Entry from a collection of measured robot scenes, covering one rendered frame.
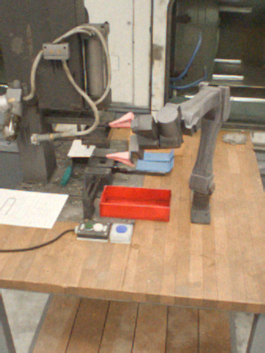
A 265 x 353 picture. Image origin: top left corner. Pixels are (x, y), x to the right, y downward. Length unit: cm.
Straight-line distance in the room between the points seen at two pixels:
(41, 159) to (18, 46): 44
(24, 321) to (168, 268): 125
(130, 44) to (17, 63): 76
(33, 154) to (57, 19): 53
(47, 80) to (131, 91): 77
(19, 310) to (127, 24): 161
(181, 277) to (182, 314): 81
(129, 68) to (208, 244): 109
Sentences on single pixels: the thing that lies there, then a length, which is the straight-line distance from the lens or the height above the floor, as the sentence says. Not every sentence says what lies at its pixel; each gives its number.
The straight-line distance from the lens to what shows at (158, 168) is 177.
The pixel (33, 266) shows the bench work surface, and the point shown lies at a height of 90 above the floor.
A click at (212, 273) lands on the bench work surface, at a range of 133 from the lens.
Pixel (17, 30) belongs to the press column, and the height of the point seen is 151.
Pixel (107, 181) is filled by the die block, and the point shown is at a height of 95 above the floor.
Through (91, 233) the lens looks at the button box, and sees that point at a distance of 141.
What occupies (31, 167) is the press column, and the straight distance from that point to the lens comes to 173.
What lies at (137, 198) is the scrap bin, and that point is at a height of 91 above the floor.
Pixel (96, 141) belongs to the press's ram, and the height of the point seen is 112.
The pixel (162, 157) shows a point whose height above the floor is 92.
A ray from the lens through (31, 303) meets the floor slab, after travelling 249.
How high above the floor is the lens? 182
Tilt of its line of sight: 32 degrees down
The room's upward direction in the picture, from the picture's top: 1 degrees counter-clockwise
